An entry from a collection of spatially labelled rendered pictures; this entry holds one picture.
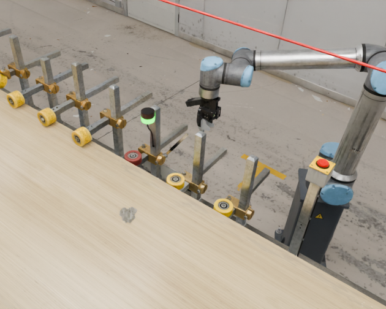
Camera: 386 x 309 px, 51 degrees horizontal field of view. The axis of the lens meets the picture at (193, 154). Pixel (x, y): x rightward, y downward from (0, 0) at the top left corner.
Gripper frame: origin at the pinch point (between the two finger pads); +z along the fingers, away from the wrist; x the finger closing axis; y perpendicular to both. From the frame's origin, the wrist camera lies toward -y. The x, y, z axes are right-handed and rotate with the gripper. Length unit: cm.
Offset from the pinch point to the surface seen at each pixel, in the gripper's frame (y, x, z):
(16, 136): -73, -51, 9
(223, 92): -86, 181, 99
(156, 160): -12.3, -19.1, 13.4
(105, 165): -24.9, -39.8, 8.5
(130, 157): -19.1, -29.4, 8.1
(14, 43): -113, -15, -14
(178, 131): -17.3, 5.6, 12.5
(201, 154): 11.7, -18.1, -2.3
